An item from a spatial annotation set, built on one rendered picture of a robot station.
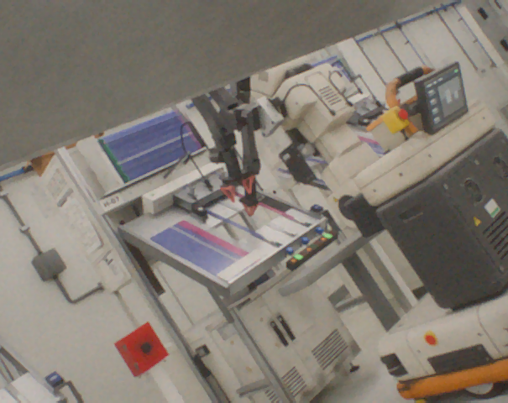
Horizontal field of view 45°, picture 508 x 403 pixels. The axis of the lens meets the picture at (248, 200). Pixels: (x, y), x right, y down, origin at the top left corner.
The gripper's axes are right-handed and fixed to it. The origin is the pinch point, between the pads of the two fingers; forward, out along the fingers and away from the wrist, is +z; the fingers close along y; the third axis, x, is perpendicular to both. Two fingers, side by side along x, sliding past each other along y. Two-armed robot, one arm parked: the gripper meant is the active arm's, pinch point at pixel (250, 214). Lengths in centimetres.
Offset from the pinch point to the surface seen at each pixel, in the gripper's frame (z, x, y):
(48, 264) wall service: 79, -157, 28
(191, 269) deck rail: 3.2, 9.6, 49.0
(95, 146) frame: -32, -64, 40
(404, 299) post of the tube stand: 44, 63, -43
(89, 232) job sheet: 13, -66, 49
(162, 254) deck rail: 3.3, -8.8, 48.9
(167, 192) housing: -8.0, -36.7, 20.1
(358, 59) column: 8, -147, -324
